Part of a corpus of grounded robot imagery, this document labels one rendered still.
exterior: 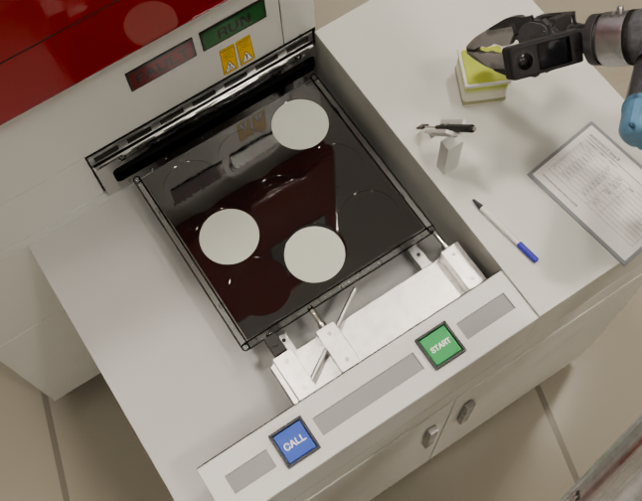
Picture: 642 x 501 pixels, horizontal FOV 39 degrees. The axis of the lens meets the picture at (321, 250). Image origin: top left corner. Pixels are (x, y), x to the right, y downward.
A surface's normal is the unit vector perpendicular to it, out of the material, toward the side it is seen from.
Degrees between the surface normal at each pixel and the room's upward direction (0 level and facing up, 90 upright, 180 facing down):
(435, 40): 0
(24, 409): 0
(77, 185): 90
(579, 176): 0
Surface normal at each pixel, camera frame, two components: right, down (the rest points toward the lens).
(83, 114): 0.55, 0.77
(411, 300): -0.04, -0.37
